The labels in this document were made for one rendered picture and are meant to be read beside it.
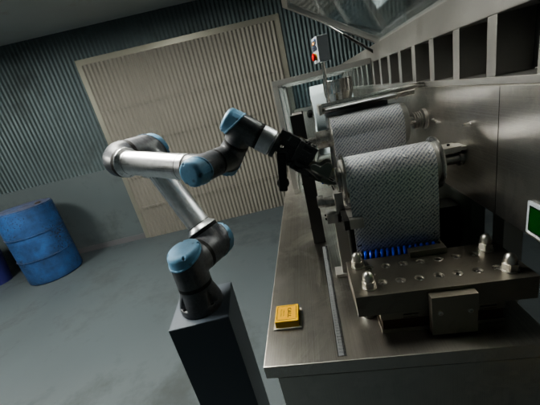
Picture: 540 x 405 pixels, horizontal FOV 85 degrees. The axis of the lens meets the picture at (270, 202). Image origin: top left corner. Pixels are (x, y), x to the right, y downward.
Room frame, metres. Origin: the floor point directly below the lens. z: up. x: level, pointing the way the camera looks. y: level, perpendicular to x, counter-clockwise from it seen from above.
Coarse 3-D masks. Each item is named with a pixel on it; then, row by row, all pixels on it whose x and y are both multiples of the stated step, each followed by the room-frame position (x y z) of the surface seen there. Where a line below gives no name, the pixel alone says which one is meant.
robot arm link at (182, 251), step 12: (192, 240) 0.92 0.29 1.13; (168, 252) 0.89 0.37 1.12; (180, 252) 0.86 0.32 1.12; (192, 252) 0.85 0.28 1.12; (204, 252) 0.89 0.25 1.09; (180, 264) 0.83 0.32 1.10; (192, 264) 0.83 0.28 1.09; (204, 264) 0.87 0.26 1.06; (180, 276) 0.83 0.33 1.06; (192, 276) 0.83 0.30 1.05; (204, 276) 0.85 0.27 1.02; (180, 288) 0.84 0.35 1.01; (192, 288) 0.83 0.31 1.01
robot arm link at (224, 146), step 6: (222, 144) 0.87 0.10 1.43; (228, 144) 0.84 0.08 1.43; (222, 150) 0.82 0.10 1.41; (228, 150) 0.84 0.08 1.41; (234, 150) 0.84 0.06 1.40; (240, 150) 0.84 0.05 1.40; (246, 150) 0.86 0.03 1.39; (228, 156) 0.82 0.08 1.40; (234, 156) 0.84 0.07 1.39; (240, 156) 0.85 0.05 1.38; (228, 162) 0.82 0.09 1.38; (234, 162) 0.84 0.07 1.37; (240, 162) 0.88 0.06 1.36; (228, 168) 0.82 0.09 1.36; (234, 168) 0.87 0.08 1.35; (222, 174) 0.88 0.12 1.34; (228, 174) 0.87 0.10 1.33; (234, 174) 0.89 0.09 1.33
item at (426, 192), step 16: (400, 192) 0.74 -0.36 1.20; (416, 192) 0.74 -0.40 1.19; (432, 192) 0.73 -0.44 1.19; (352, 208) 0.77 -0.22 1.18; (368, 208) 0.76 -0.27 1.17; (384, 208) 0.75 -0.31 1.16; (400, 208) 0.74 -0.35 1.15; (416, 208) 0.74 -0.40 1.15; (432, 208) 0.73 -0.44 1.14; (368, 224) 0.76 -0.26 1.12; (384, 224) 0.75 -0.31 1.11; (400, 224) 0.75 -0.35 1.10; (416, 224) 0.74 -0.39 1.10; (432, 224) 0.73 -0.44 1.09; (368, 240) 0.76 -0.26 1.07; (384, 240) 0.75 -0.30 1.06; (400, 240) 0.75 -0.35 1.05; (416, 240) 0.74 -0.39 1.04; (432, 240) 0.73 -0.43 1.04
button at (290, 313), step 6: (276, 306) 0.75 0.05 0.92; (282, 306) 0.74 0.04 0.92; (288, 306) 0.74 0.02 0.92; (294, 306) 0.73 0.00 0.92; (276, 312) 0.72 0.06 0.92; (282, 312) 0.72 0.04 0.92; (288, 312) 0.71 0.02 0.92; (294, 312) 0.71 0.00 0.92; (276, 318) 0.70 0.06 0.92; (282, 318) 0.69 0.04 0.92; (288, 318) 0.69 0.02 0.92; (294, 318) 0.68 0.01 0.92; (276, 324) 0.68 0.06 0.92; (282, 324) 0.68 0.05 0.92; (288, 324) 0.68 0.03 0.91; (294, 324) 0.67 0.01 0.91
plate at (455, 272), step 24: (384, 264) 0.69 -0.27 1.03; (408, 264) 0.66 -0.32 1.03; (432, 264) 0.63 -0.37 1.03; (456, 264) 0.61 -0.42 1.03; (480, 264) 0.59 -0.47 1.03; (360, 288) 0.61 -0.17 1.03; (384, 288) 0.59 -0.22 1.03; (408, 288) 0.57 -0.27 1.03; (432, 288) 0.55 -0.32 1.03; (456, 288) 0.54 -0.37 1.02; (480, 288) 0.53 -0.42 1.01; (504, 288) 0.52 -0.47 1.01; (528, 288) 0.52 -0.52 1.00; (360, 312) 0.58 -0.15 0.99; (384, 312) 0.57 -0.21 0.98
